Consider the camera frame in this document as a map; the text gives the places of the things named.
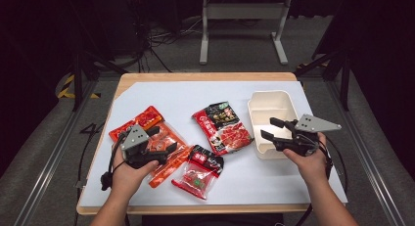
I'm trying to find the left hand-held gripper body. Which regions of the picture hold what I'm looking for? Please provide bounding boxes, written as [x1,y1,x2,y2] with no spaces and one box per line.
[119,123,169,170]

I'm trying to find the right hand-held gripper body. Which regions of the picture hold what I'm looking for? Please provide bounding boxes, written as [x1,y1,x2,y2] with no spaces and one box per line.
[273,113,343,157]

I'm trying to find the large orange clear food packet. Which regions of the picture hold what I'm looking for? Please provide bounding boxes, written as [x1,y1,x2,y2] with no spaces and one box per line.
[108,105,194,189]

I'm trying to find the white plastic box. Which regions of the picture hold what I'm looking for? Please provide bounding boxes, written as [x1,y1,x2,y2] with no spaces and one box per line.
[247,89,300,160]

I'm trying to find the small red clear snack packet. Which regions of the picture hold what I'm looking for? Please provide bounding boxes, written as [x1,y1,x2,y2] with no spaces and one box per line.
[170,144,225,201]

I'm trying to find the black and red food packet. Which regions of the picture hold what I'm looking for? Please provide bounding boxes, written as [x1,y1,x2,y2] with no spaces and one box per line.
[191,101,254,157]

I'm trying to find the person's left hand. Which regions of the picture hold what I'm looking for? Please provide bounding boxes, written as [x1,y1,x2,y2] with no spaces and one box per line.
[111,154,160,197]

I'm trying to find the person's right hand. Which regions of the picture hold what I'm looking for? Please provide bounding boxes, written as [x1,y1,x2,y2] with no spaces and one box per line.
[283,132,329,185]

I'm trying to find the black metal stand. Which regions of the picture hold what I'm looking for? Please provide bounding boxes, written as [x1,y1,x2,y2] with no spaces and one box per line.
[295,49,351,112]
[69,39,128,113]

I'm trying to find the white table mat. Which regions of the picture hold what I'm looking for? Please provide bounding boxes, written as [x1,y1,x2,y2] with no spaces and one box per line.
[78,80,348,208]

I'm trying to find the yellow black hazard tape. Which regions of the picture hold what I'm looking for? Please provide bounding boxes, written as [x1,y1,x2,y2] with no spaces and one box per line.
[57,73,101,100]

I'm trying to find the grey metal stand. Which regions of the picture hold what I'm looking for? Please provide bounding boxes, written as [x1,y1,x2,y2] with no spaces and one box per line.
[199,0,293,67]

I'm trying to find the right hand-held gripper cable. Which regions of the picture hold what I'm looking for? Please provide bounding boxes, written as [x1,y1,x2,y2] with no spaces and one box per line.
[295,134,348,226]

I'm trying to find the hand-held gripper cable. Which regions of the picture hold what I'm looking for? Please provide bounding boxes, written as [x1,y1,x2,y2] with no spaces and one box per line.
[295,134,348,226]
[100,134,128,192]

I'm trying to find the left hand-held gripper cable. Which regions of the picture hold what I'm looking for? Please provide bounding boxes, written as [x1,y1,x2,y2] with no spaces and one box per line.
[100,134,128,192]

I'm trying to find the aluminium floor rail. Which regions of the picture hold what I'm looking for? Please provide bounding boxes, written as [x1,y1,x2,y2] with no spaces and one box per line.
[13,78,99,226]
[326,78,409,226]

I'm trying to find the black floor cables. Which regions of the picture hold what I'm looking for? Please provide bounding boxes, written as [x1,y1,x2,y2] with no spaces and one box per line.
[130,17,204,73]

